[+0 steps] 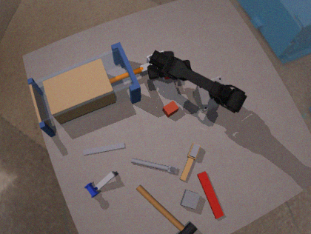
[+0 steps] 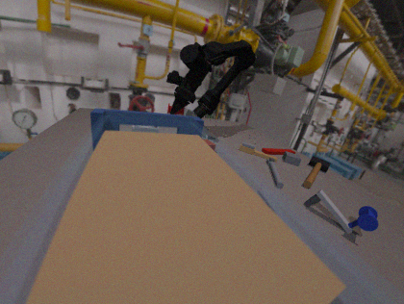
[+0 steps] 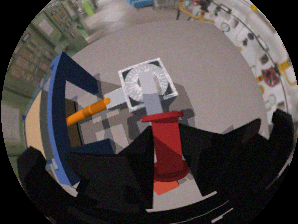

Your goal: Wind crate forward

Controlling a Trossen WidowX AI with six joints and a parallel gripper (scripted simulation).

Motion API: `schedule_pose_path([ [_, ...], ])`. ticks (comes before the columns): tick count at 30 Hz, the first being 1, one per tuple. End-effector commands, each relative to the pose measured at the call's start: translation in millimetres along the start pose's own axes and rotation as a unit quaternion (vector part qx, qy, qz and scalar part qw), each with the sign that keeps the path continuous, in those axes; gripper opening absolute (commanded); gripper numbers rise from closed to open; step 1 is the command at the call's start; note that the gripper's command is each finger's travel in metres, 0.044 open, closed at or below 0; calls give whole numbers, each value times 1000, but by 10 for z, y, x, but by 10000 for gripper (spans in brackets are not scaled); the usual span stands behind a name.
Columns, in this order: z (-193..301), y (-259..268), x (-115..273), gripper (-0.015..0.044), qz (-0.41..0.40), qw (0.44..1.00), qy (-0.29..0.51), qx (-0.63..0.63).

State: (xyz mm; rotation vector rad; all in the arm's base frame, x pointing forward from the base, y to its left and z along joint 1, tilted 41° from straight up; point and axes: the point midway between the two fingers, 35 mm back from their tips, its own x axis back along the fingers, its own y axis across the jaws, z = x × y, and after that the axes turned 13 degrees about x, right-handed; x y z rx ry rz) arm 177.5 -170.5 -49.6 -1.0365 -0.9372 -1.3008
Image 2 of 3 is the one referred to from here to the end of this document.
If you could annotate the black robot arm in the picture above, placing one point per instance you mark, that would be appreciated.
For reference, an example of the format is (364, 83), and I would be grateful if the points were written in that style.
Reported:
(195, 57)

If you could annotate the red flat bar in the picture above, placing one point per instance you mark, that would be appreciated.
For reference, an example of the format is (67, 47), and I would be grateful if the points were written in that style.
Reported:
(273, 151)

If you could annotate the wooden-handled black mallet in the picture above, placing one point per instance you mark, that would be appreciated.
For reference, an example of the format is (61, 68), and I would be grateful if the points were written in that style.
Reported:
(318, 165)

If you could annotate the winch handle with blue knob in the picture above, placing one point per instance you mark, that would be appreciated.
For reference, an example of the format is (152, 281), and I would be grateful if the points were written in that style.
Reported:
(367, 215)

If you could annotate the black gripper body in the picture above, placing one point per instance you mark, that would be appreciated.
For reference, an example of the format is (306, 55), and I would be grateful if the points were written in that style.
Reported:
(187, 91)

